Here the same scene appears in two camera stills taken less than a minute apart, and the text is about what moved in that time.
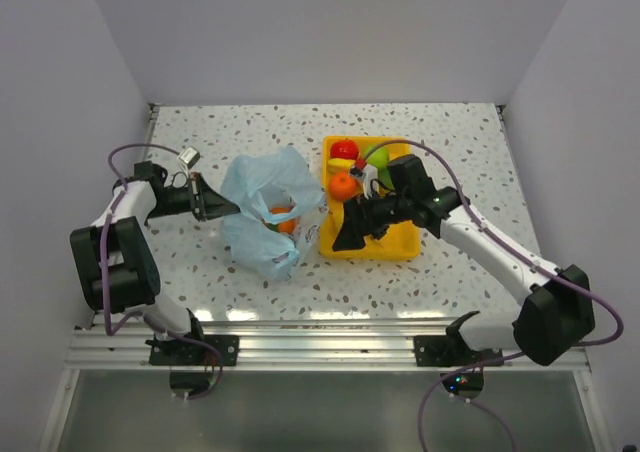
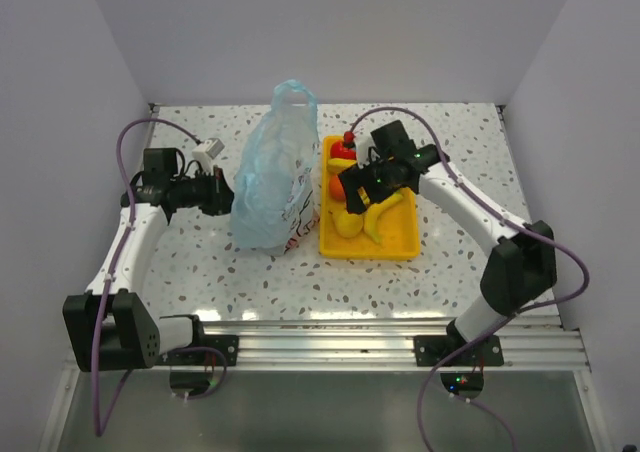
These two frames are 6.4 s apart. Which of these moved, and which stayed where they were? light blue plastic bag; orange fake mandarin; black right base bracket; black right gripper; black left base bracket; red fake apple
Moved: black right gripper; light blue plastic bag
Stayed: black right base bracket; red fake apple; orange fake mandarin; black left base bracket
